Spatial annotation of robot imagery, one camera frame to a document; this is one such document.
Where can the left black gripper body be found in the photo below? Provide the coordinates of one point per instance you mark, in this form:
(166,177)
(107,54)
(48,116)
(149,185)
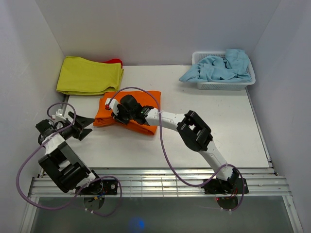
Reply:
(72,131)

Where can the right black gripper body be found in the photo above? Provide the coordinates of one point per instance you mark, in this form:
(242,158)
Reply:
(123,116)

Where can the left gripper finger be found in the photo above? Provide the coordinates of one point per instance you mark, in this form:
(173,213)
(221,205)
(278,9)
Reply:
(84,133)
(80,121)

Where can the orange trousers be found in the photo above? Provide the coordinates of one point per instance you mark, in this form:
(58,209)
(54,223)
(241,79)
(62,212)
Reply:
(131,102)

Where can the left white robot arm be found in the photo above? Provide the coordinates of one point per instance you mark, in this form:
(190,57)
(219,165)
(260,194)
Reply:
(60,162)

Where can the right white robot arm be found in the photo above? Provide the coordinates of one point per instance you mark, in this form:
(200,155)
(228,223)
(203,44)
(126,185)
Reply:
(195,133)

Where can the folded yellow trousers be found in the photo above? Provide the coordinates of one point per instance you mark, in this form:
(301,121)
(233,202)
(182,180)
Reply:
(79,76)

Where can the folded red trousers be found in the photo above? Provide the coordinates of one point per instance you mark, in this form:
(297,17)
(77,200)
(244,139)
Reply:
(114,61)

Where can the light blue trousers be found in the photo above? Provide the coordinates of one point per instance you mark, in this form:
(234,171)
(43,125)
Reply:
(230,69)

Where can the white plastic basket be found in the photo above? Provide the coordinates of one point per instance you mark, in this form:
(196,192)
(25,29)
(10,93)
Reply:
(199,55)

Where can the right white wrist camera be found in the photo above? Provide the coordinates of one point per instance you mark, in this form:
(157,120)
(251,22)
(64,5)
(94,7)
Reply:
(112,104)

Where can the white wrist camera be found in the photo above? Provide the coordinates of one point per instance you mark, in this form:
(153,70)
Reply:
(59,115)
(112,104)

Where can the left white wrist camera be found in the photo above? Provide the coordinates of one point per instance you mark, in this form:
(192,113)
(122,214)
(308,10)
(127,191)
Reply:
(59,115)

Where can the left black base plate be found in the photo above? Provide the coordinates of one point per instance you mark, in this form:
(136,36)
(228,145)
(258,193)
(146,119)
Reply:
(109,188)

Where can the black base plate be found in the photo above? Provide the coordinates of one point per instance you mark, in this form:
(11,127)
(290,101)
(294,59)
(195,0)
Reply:
(217,186)
(109,188)

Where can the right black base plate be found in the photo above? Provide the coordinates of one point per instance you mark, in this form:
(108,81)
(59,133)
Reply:
(217,186)

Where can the aluminium rail frame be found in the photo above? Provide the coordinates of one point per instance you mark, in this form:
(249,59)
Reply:
(139,161)

